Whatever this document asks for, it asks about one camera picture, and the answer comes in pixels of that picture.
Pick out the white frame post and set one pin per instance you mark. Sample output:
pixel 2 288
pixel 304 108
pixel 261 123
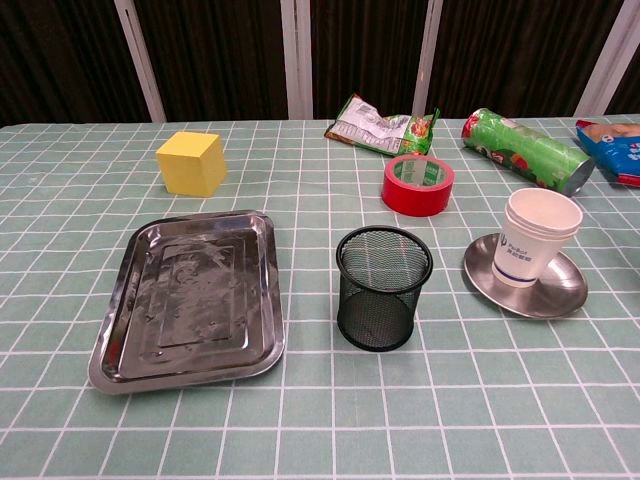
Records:
pixel 607 65
pixel 142 65
pixel 430 65
pixel 297 60

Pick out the black cup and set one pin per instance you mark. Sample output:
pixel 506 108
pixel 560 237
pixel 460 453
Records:
pixel 375 310

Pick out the black curtain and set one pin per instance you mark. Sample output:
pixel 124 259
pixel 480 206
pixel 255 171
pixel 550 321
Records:
pixel 225 50

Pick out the blue snack bag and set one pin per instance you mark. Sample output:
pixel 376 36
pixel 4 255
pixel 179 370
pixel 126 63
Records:
pixel 615 150

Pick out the round steel plate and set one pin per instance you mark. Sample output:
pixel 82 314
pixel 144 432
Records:
pixel 560 295

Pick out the green snack bag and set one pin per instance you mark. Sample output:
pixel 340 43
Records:
pixel 380 130

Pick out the green chips can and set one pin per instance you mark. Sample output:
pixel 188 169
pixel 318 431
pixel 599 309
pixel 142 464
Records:
pixel 525 150

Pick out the green checkered tablecloth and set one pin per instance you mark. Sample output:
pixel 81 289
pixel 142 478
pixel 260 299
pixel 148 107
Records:
pixel 350 400

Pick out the red tape roll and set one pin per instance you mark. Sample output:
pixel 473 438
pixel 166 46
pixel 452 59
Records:
pixel 400 196

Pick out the rectangular steel tray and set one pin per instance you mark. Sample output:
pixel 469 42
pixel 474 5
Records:
pixel 200 300

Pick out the yellow cube block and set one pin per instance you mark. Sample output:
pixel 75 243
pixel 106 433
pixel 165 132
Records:
pixel 190 170

